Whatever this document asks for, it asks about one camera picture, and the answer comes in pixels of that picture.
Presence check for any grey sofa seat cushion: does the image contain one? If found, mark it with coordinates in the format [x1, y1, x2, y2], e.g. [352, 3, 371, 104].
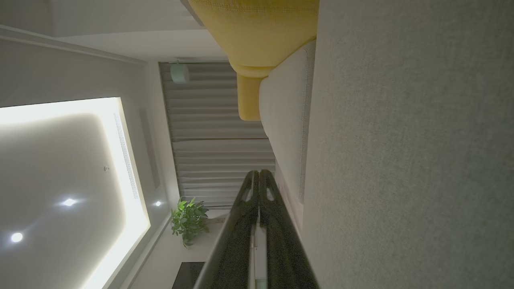
[299, 0, 514, 289]
[259, 39, 317, 206]

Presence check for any round white device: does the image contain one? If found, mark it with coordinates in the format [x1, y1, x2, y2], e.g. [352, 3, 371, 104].
[170, 62, 190, 85]

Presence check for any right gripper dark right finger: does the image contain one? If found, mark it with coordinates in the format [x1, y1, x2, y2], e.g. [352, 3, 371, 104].
[259, 169, 320, 289]

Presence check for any long white air vent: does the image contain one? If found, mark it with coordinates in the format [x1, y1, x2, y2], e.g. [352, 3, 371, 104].
[114, 112, 140, 200]

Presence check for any yellow sofa armrest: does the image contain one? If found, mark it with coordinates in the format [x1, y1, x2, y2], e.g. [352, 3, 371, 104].
[237, 73, 265, 121]

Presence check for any green leafy plant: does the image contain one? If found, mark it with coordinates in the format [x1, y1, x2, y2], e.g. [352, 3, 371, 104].
[171, 197, 229, 248]

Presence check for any yellow sofa backrest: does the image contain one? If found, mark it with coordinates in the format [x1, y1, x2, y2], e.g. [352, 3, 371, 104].
[188, 0, 320, 79]

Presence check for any black flat television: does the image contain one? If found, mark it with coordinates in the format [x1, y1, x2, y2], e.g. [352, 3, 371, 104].
[172, 262, 205, 289]

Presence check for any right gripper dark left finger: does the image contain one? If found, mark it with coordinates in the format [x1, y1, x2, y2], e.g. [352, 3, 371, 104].
[193, 170, 260, 289]

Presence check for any grey pleated curtain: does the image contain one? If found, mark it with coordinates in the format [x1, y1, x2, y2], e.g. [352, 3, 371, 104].
[159, 61, 277, 209]

